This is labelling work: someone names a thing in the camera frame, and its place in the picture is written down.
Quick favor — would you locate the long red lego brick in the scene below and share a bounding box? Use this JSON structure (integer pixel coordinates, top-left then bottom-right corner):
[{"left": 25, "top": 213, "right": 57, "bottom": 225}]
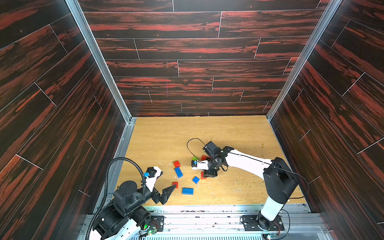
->
[
  {"left": 201, "top": 172, "right": 207, "bottom": 180},
  {"left": 201, "top": 155, "right": 209, "bottom": 161}
]

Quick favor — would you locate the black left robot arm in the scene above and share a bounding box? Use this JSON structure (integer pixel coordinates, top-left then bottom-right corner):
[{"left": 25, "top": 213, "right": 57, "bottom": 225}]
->
[{"left": 90, "top": 167, "right": 177, "bottom": 240}]

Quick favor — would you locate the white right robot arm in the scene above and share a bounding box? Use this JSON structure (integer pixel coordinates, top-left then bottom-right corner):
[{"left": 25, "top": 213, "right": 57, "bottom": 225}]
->
[{"left": 192, "top": 142, "right": 298, "bottom": 230}]

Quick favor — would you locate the long blue lego brick near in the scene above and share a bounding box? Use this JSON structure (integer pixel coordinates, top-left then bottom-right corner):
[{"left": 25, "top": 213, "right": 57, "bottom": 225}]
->
[{"left": 182, "top": 188, "right": 194, "bottom": 196}]

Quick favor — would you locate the long blue lego brick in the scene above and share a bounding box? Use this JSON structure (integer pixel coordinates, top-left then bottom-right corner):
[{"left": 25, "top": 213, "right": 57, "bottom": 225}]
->
[
  {"left": 174, "top": 167, "right": 183, "bottom": 178},
  {"left": 182, "top": 188, "right": 194, "bottom": 196}
]

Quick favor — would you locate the long blue lego brick far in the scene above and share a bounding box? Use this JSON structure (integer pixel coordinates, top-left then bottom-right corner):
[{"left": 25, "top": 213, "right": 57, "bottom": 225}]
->
[{"left": 174, "top": 167, "right": 183, "bottom": 178}]

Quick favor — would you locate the red small lego brick far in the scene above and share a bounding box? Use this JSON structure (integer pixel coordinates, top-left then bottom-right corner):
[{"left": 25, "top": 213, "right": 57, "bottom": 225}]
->
[{"left": 174, "top": 161, "right": 181, "bottom": 168}]

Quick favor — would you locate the small blue lego brick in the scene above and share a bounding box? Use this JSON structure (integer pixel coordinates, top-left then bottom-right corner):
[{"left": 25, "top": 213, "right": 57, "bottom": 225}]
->
[{"left": 193, "top": 177, "right": 200, "bottom": 184}]

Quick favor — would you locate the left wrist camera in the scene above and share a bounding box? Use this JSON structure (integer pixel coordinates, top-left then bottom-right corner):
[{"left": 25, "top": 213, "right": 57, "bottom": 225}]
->
[{"left": 144, "top": 167, "right": 162, "bottom": 179}]

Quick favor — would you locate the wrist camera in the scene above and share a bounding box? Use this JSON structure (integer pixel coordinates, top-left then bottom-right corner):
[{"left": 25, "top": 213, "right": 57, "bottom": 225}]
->
[
  {"left": 144, "top": 167, "right": 162, "bottom": 179},
  {"left": 191, "top": 160, "right": 209, "bottom": 170}
]

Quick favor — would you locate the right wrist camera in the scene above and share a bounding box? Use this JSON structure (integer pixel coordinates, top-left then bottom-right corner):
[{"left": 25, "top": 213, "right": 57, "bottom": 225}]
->
[{"left": 191, "top": 160, "right": 209, "bottom": 170}]

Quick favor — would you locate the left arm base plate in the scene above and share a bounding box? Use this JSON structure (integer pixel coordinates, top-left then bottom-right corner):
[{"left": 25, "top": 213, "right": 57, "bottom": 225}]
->
[{"left": 149, "top": 215, "right": 165, "bottom": 234}]

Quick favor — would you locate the aluminium front rail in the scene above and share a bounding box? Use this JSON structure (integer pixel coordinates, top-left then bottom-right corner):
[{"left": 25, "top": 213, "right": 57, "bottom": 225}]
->
[{"left": 80, "top": 203, "right": 331, "bottom": 240}]

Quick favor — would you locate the black right camera cable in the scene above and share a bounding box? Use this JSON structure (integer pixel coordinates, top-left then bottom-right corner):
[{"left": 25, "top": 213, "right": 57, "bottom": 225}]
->
[{"left": 186, "top": 137, "right": 208, "bottom": 161}]

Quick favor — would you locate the black corrugated left hose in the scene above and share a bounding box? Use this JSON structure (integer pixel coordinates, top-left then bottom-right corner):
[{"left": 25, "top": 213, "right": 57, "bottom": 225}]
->
[{"left": 84, "top": 156, "right": 147, "bottom": 240}]

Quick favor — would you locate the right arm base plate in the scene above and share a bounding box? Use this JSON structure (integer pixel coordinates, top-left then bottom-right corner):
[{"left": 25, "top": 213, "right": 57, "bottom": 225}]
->
[{"left": 240, "top": 215, "right": 285, "bottom": 232}]

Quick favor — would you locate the aluminium corner post right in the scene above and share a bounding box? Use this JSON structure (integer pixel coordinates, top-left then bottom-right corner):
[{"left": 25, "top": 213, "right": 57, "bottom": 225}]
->
[{"left": 267, "top": 0, "right": 342, "bottom": 123}]

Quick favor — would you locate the aluminium corner post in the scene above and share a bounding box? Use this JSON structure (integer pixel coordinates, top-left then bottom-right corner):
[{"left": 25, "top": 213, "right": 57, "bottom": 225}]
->
[
  {"left": 65, "top": 0, "right": 136, "bottom": 124},
  {"left": 267, "top": 0, "right": 342, "bottom": 123}
]

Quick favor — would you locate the aluminium corner post left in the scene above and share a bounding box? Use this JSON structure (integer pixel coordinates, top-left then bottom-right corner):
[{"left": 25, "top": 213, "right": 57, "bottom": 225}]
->
[{"left": 65, "top": 0, "right": 136, "bottom": 124}]

